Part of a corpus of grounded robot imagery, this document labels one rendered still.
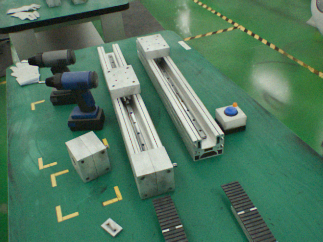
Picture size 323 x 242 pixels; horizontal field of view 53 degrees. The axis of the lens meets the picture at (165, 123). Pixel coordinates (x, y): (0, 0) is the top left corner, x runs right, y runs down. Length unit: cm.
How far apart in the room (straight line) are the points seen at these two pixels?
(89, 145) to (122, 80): 33
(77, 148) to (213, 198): 42
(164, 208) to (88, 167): 26
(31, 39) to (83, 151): 166
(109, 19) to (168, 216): 194
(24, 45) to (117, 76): 140
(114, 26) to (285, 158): 185
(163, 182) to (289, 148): 43
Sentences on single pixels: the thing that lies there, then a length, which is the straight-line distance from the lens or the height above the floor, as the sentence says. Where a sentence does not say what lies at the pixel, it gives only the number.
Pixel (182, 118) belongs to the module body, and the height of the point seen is 86.
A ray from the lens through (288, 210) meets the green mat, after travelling 93.
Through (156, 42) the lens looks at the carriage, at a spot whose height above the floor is 90.
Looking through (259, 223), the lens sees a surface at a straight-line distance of 85.
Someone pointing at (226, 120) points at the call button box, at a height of 84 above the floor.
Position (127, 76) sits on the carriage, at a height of 90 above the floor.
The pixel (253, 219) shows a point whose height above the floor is 81.
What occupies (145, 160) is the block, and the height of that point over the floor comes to 87.
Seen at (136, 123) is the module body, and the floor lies 84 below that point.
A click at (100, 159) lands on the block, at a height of 84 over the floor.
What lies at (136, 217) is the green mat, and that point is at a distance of 89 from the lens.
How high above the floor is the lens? 150
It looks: 38 degrees down
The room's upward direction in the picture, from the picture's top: 5 degrees counter-clockwise
